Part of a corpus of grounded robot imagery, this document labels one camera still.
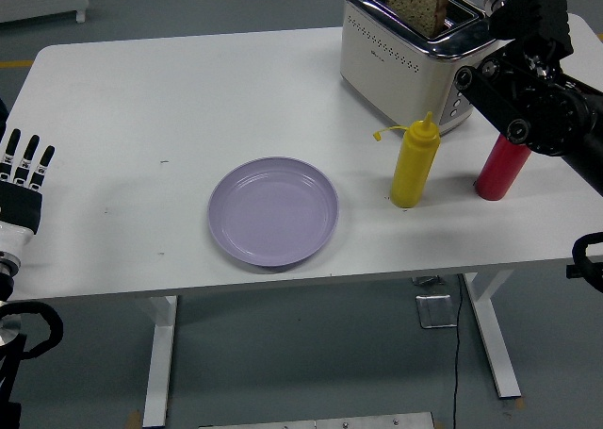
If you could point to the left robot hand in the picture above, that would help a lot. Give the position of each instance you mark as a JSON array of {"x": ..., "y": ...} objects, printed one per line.
[{"x": 21, "y": 207}]

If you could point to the brown bread slice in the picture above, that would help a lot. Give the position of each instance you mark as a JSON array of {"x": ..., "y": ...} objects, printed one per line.
[{"x": 414, "y": 4}]

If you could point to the cream and chrome toaster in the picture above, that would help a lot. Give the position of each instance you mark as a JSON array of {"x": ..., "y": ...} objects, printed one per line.
[{"x": 391, "y": 70}]

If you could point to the purple round plate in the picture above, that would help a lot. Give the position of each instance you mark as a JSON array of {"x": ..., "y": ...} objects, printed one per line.
[{"x": 273, "y": 212}]

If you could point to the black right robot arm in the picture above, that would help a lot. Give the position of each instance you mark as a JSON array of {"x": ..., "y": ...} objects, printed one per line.
[{"x": 518, "y": 99}]

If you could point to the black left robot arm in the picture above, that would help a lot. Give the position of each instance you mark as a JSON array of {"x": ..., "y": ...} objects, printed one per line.
[{"x": 54, "y": 327}]

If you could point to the square metal floor plate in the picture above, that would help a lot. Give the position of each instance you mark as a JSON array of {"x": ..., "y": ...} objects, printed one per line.
[{"x": 435, "y": 312}]

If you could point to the long metal floor plate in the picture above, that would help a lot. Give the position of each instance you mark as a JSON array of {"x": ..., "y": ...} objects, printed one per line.
[{"x": 315, "y": 420}]

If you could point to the red squeeze bottle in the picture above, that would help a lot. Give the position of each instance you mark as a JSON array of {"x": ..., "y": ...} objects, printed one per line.
[{"x": 499, "y": 174}]

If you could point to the white table leg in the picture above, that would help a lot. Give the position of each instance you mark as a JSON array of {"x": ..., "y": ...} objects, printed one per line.
[
  {"x": 494, "y": 344},
  {"x": 160, "y": 353}
]

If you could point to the yellow squeeze bottle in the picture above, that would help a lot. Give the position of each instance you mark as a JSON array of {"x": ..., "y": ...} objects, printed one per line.
[{"x": 414, "y": 165}]

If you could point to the small grey floor bracket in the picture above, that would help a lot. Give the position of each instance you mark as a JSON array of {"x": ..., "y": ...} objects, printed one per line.
[{"x": 428, "y": 281}]

